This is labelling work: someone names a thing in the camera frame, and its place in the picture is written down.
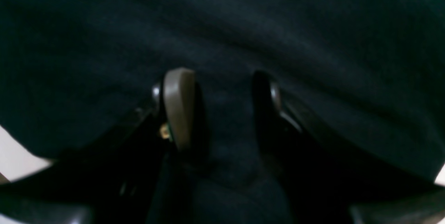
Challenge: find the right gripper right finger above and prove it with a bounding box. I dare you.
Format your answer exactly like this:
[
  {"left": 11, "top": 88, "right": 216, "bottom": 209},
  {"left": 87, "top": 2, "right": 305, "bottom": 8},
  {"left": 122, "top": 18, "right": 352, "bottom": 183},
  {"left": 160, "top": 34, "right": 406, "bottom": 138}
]
[{"left": 251, "top": 70, "right": 444, "bottom": 224}]

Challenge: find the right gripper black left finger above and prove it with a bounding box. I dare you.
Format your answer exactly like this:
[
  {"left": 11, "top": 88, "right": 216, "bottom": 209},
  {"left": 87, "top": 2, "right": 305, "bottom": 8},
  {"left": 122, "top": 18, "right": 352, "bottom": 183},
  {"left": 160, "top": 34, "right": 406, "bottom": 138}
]
[{"left": 1, "top": 67, "right": 197, "bottom": 224}]

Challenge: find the black t-shirt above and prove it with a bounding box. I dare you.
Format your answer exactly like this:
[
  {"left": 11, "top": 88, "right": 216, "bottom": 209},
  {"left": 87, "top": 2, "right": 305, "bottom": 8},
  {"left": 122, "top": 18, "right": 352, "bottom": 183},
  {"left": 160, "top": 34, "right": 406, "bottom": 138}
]
[{"left": 1, "top": 0, "right": 444, "bottom": 224}]

